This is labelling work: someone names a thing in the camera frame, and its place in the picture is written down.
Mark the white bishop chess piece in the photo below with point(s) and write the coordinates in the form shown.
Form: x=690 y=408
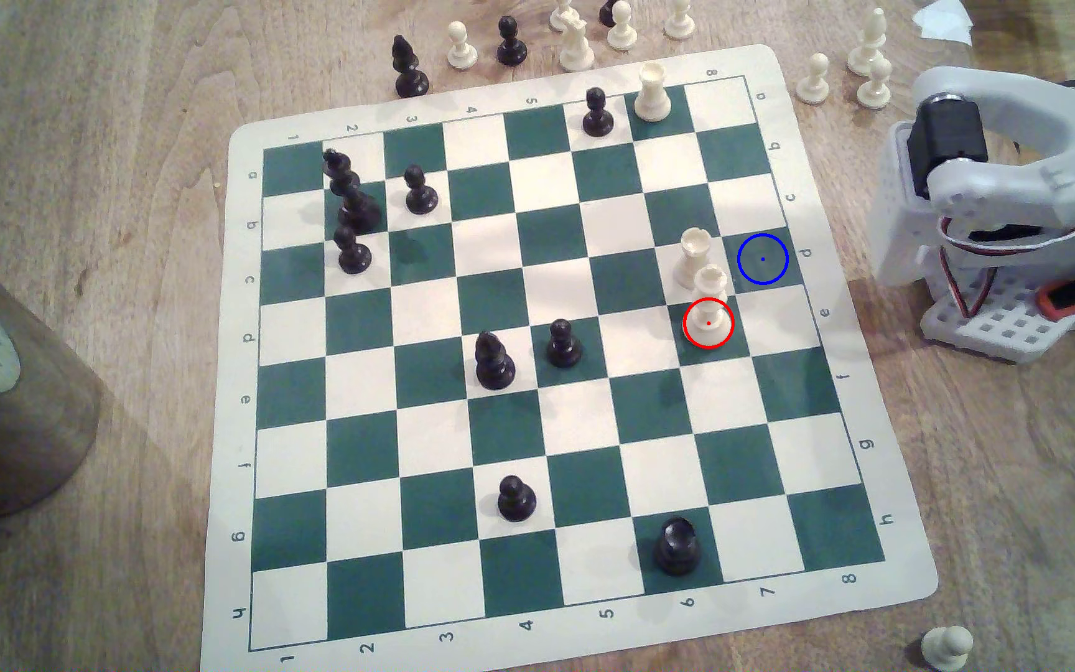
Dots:
x=869 y=42

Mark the black queen chess piece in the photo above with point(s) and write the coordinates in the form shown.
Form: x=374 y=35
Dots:
x=358 y=215

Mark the black bishop chess piece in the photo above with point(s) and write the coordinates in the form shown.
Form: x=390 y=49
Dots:
x=410 y=75
x=495 y=366

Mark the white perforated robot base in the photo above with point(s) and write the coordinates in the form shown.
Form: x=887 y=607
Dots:
x=995 y=328

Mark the black rook chess piece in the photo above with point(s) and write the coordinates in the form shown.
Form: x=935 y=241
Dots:
x=677 y=549

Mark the white paper scrap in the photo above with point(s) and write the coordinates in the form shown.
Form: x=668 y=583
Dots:
x=946 y=19

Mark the white king chess piece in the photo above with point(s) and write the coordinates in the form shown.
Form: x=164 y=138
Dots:
x=708 y=317

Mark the brown chess bag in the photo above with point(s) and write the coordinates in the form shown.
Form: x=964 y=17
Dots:
x=15 y=420

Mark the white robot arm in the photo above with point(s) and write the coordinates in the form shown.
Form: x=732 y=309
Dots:
x=1013 y=112

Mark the white knight chess piece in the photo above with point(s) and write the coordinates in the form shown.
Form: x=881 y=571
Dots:
x=577 y=48

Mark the green white chess mat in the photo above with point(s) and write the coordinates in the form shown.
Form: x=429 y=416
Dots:
x=537 y=448

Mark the white rook chess piece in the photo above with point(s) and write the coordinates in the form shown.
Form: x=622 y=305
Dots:
x=652 y=93
x=692 y=261

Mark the black pawn chess piece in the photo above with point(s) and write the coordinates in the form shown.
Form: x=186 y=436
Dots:
x=511 y=47
x=352 y=254
x=597 y=117
x=420 y=194
x=564 y=347
x=516 y=502

